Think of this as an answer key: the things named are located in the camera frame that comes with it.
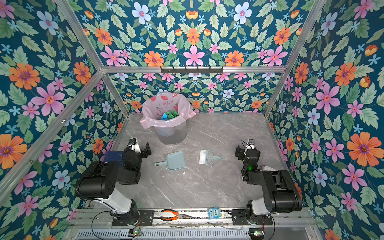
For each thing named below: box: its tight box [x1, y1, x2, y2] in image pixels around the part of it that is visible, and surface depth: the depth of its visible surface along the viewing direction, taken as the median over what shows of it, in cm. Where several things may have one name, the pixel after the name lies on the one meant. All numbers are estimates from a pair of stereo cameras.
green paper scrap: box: [166, 110, 180, 120], surface depth 96 cm
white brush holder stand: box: [262, 166, 277, 172], surface depth 88 cm
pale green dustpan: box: [154, 150, 186, 171], surface depth 95 cm
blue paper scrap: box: [160, 112, 169, 121], surface depth 95 cm
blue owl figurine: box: [207, 207, 222, 220], surface depth 76 cm
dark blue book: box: [104, 151, 124, 167], surface depth 97 cm
